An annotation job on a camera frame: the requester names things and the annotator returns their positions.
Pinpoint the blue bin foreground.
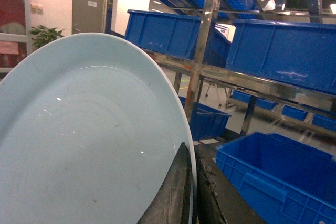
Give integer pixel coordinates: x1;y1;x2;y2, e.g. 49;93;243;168
216;132;335;223

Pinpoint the blue bin on shelf left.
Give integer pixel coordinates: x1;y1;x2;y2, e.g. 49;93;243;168
124;9;231;68

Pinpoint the light blue round plate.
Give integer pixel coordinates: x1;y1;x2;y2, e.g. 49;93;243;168
1;33;196;223

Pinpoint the blue bin lower floor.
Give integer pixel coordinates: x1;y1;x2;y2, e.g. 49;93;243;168
190;103;231;141

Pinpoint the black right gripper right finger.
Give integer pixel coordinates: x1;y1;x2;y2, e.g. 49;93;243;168
195;145;265;223

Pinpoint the grey door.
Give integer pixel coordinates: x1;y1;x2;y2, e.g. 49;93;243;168
71;0;104;34

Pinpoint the blue bin on shelf right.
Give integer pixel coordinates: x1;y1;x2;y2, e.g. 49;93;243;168
226;19;335;94

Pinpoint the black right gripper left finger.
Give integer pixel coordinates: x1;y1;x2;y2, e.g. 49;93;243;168
138;143;193;223

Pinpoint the stainless steel shelf rack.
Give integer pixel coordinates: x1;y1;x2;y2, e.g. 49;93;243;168
145;0;335;137

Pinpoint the green potted plant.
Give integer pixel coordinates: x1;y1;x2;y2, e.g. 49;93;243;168
29;25;64;49

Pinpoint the blue bin on shelf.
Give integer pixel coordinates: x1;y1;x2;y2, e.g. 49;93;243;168
226;19;335;94
124;9;231;68

